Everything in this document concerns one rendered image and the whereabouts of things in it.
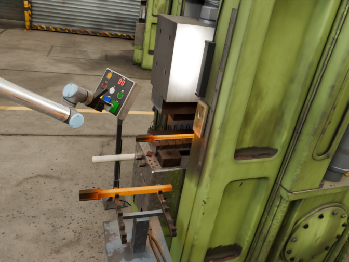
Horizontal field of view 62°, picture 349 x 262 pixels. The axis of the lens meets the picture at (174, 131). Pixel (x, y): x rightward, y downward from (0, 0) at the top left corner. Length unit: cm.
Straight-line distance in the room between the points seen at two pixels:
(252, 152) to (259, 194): 30
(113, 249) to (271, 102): 104
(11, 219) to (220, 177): 182
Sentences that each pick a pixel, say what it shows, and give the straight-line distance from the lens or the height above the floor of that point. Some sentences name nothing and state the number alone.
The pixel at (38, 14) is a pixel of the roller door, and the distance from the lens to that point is 965.
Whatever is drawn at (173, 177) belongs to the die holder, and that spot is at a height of 86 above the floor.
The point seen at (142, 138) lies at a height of 101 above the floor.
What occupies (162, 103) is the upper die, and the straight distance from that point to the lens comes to 159.
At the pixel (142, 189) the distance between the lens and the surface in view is 144.
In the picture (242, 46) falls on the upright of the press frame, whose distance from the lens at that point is 121.
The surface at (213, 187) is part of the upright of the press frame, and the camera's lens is 149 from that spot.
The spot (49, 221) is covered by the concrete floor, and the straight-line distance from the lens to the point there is 265.
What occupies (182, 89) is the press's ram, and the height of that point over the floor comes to 136.
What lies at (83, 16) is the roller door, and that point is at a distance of 952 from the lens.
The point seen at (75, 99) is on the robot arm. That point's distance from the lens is 186.
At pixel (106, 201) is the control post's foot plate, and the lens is 277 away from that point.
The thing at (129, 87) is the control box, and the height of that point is 116.
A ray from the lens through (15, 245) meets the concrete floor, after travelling 255.
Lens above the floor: 186
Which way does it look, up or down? 27 degrees down
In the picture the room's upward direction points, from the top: 9 degrees clockwise
